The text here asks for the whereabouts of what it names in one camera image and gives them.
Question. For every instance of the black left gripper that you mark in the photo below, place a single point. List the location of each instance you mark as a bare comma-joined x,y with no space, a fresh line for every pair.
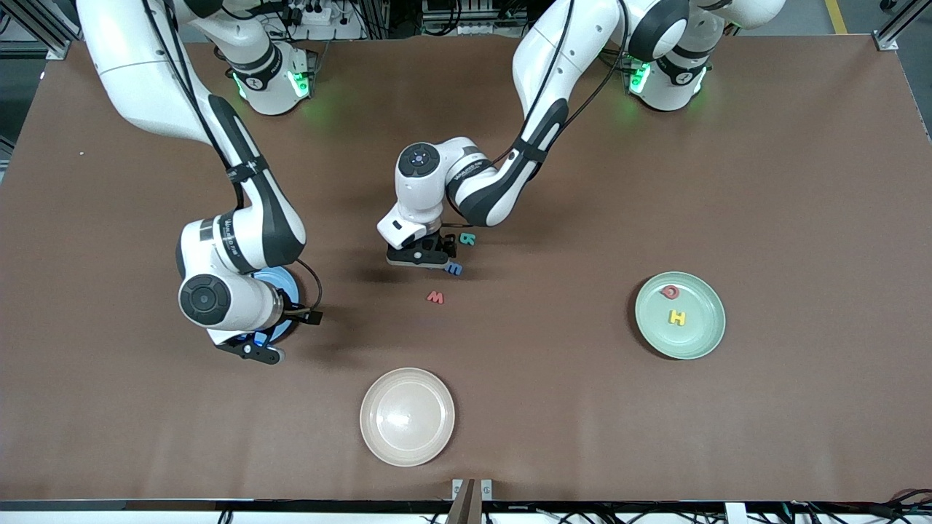
445,244

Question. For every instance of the red foam letter w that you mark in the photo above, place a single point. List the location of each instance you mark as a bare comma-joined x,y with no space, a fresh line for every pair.
435,298

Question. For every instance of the red foam letter G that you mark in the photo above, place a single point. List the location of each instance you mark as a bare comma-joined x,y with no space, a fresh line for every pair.
675,294

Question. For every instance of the yellow foam letter H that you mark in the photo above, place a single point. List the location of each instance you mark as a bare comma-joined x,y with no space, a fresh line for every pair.
677,318

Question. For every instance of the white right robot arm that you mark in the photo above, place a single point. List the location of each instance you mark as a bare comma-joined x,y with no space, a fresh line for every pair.
145,80

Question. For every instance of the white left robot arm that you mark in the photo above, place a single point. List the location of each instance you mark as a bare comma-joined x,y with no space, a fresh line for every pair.
553,65

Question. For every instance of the blue foam small m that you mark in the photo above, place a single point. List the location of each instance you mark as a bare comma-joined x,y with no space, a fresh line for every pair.
456,270

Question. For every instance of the blue plate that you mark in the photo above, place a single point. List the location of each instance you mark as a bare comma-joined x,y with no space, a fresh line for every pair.
288,284

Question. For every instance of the beige plate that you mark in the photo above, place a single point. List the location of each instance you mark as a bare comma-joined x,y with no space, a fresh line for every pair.
407,417

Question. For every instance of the metal equipment rack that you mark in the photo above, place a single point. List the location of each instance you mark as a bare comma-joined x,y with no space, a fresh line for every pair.
466,16

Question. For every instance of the green plate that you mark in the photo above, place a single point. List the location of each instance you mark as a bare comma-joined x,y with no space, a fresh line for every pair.
699,335

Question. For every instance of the white power strip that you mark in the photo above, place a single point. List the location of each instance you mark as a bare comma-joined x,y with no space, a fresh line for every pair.
317,13

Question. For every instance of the small metal bracket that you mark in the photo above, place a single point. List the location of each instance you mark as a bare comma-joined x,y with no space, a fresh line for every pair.
486,489

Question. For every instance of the brown camera strut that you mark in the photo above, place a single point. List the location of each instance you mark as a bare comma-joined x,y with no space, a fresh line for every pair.
462,506

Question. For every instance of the black table edge rail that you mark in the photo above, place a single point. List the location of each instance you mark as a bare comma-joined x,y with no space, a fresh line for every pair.
218,504

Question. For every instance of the aluminium frame post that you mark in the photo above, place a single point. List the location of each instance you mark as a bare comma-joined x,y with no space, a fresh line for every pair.
897,25
44,29

